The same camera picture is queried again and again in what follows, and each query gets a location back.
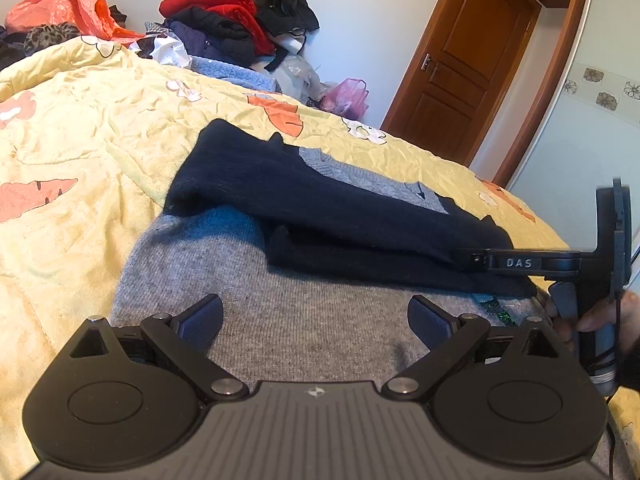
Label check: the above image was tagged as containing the person's right hand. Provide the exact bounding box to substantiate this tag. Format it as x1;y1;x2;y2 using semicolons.
544;290;640;356

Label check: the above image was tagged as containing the dark navy jacket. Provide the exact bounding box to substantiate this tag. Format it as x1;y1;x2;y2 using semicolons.
165;7;257;67

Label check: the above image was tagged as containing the yellow printed blanket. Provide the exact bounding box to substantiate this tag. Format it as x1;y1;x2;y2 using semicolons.
0;35;640;480

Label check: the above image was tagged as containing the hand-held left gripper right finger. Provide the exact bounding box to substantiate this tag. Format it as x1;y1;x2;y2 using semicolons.
382;295;561;401

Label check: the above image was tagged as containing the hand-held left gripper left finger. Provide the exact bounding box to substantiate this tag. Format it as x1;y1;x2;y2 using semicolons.
69;293;249;401

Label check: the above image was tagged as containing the leopard print cloth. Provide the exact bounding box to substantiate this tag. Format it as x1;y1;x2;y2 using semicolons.
24;23;82;57

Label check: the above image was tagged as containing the clear plastic bag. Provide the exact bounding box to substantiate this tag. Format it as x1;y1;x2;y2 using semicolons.
272;52;327;107

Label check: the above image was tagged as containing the grey and navy sweater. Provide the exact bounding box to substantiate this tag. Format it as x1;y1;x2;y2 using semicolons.
110;119;551;411

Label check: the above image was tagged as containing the brown wooden door frame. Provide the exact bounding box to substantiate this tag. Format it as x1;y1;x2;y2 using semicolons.
379;0;597;187

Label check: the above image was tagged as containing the light blue towel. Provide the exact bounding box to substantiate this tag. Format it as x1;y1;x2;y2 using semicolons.
189;56;279;97

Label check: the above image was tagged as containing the pink plastic bag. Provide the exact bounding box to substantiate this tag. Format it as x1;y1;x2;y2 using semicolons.
320;78;370;119

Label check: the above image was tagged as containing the red garment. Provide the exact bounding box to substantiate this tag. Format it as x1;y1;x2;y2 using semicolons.
159;0;277;57

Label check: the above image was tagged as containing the brown wooden door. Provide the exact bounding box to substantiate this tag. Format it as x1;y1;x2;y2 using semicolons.
382;0;542;165

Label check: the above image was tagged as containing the dark floral cloth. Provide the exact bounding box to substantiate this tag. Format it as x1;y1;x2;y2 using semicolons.
0;25;30;70

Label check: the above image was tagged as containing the orange plastic bag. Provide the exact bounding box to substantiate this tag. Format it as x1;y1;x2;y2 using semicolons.
5;0;147;44

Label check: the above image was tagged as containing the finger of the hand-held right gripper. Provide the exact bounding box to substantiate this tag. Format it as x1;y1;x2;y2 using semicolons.
454;248;597;279

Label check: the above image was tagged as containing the white crumpled plastic bag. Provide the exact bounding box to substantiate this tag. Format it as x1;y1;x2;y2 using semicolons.
131;34;194;69

